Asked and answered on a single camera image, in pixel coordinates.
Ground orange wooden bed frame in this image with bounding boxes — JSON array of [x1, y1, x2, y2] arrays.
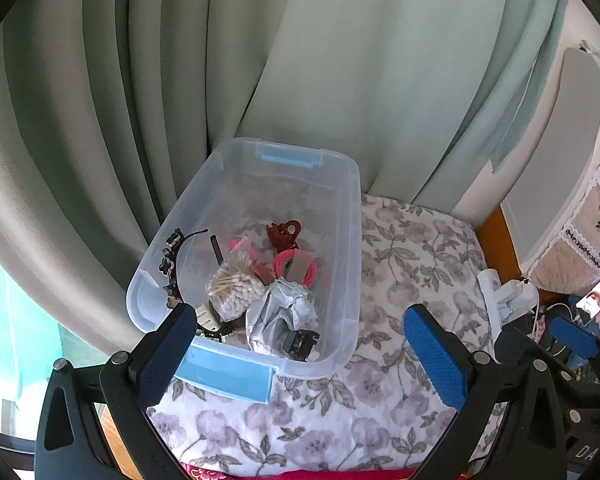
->
[[475, 207, 528, 281]]

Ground black toy car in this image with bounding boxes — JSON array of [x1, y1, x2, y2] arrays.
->
[[282, 329, 321, 361]]

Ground clear plastic container blue latches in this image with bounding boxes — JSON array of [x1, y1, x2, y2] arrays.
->
[[126, 137, 362, 406]]

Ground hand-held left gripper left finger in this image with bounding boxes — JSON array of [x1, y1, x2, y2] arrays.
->
[[34, 302, 198, 480]]

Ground red hair claw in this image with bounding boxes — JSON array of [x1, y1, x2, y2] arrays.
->
[[266, 219, 302, 253]]

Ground bag of cotton swabs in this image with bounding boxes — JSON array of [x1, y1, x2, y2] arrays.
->
[[206, 252, 266, 318]]

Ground wooden furniture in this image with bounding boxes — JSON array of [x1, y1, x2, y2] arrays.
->
[[96, 400, 141, 478]]

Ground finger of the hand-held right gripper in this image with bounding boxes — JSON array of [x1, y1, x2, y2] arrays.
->
[[550, 316, 600, 361], [495, 326, 551, 363]]

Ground smartphone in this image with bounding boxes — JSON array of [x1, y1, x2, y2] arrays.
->
[[577, 275, 600, 323]]

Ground white plastic device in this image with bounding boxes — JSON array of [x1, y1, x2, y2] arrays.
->
[[477, 269, 541, 341]]

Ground pale green curtain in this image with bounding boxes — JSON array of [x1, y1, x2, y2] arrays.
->
[[0, 0, 571, 361]]

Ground grey lace-trimmed quilted cover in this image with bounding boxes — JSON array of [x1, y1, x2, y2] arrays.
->
[[500, 47, 600, 301]]

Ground black flower headband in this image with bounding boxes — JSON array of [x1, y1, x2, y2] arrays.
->
[[161, 228, 210, 311]]

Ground grey paper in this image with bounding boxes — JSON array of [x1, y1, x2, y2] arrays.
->
[[245, 280, 318, 353]]

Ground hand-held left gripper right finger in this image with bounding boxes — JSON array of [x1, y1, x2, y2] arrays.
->
[[403, 304, 581, 480]]

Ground grey floral bedsheet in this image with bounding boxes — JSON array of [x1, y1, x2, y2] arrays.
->
[[147, 192, 511, 476]]

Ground red cloth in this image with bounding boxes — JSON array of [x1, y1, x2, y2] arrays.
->
[[182, 465, 421, 480]]

